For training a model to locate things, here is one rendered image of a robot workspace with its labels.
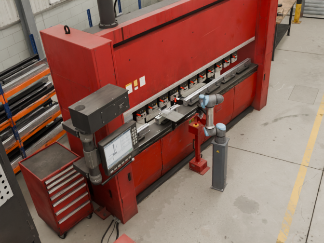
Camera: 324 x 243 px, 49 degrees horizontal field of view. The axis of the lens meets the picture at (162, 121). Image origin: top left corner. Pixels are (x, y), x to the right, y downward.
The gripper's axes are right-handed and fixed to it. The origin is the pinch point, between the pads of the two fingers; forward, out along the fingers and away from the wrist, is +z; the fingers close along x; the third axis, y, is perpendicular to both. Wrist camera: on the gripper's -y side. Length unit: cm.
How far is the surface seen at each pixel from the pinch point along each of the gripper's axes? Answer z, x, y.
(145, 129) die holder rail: -7, 72, 34
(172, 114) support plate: -14.6, 34.1, 21.4
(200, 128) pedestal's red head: 8.5, 8.9, -6.1
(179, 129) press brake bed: 15.4, 22.6, 18.5
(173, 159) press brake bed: 58, 37, 16
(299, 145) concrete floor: 76, -126, -99
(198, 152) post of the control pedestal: 53, 8, -5
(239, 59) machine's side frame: 2, -181, 50
